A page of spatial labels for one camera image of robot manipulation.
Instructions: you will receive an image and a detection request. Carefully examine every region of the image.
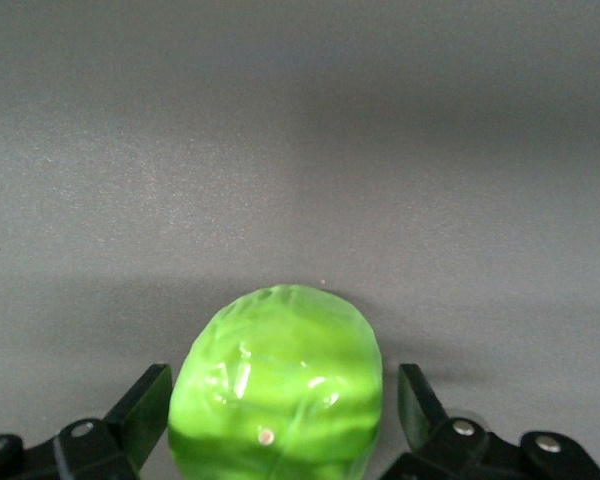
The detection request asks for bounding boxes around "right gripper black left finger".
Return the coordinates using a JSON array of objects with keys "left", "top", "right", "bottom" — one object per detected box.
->
[{"left": 0, "top": 363, "right": 174, "bottom": 480}]

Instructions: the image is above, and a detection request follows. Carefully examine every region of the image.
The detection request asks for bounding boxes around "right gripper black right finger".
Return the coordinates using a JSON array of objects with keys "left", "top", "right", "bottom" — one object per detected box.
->
[{"left": 379, "top": 363, "right": 600, "bottom": 480}]

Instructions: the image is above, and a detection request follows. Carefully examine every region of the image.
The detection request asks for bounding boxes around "green apple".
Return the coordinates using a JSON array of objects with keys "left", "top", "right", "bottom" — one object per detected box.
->
[{"left": 168, "top": 283, "right": 385, "bottom": 480}]

